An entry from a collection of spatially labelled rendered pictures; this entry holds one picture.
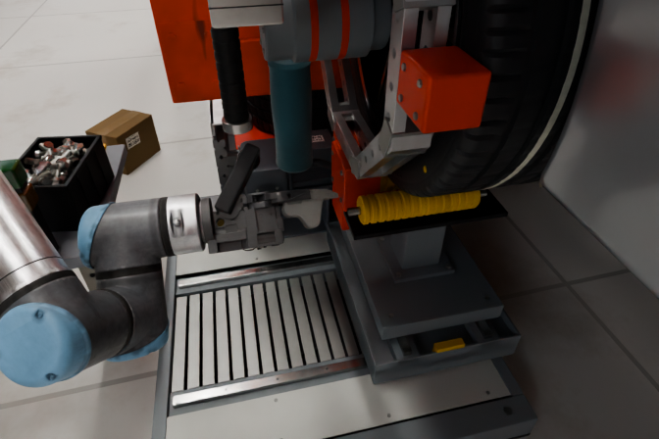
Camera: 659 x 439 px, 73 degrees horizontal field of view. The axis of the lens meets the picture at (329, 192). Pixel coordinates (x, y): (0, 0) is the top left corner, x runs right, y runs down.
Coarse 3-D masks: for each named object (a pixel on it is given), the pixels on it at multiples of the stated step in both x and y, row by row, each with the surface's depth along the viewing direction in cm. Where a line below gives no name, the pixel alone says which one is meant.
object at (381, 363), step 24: (336, 240) 135; (336, 264) 130; (360, 288) 120; (360, 312) 114; (504, 312) 111; (360, 336) 111; (408, 336) 106; (432, 336) 108; (456, 336) 108; (480, 336) 106; (504, 336) 108; (384, 360) 103; (408, 360) 101; (432, 360) 103; (456, 360) 106; (480, 360) 108
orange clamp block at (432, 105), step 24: (432, 48) 54; (456, 48) 54; (408, 72) 53; (432, 72) 49; (456, 72) 49; (480, 72) 49; (408, 96) 54; (432, 96) 49; (456, 96) 50; (480, 96) 50; (432, 120) 51; (456, 120) 51; (480, 120) 52
